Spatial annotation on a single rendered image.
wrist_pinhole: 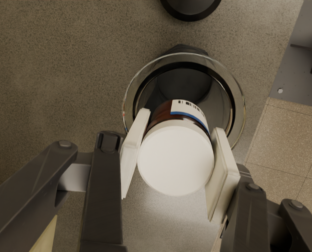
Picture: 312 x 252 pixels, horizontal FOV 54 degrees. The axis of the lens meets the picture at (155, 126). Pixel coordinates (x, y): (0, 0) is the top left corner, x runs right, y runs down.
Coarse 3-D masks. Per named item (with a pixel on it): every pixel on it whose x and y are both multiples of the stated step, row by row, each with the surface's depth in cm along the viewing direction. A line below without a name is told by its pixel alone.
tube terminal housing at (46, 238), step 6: (54, 216) 57; (54, 222) 57; (48, 228) 54; (54, 228) 58; (42, 234) 52; (48, 234) 55; (42, 240) 52; (48, 240) 56; (36, 246) 50; (42, 246) 53; (48, 246) 57
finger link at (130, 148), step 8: (144, 112) 20; (136, 120) 18; (144, 120) 18; (136, 128) 17; (144, 128) 17; (128, 136) 15; (136, 136) 16; (128, 144) 14; (136, 144) 15; (120, 152) 15; (128, 152) 14; (136, 152) 15; (120, 160) 15; (128, 160) 15; (136, 160) 18; (128, 168) 15; (128, 176) 15; (128, 184) 15
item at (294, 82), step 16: (304, 0) 126; (304, 16) 127; (304, 32) 129; (288, 48) 132; (304, 48) 125; (288, 64) 134; (304, 64) 133; (288, 80) 136; (304, 80) 135; (272, 96) 139; (288, 96) 138; (304, 96) 138
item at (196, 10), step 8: (160, 0) 42; (168, 0) 41; (176, 0) 41; (184, 0) 41; (192, 0) 41; (200, 0) 41; (208, 0) 41; (216, 0) 41; (168, 8) 42; (176, 8) 41; (184, 8) 41; (192, 8) 41; (200, 8) 41; (208, 8) 41; (176, 16) 43; (184, 16) 42; (192, 16) 42; (200, 16) 42
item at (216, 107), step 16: (176, 48) 44; (192, 48) 43; (160, 64) 25; (176, 64) 25; (192, 64) 25; (208, 64) 25; (144, 80) 26; (224, 80) 25; (128, 96) 26; (144, 96) 32; (160, 96) 45; (208, 96) 43; (224, 96) 30; (240, 96) 25; (128, 112) 27; (208, 112) 37; (224, 112) 30; (240, 112) 26; (128, 128) 27; (208, 128) 33; (224, 128) 28; (240, 128) 26
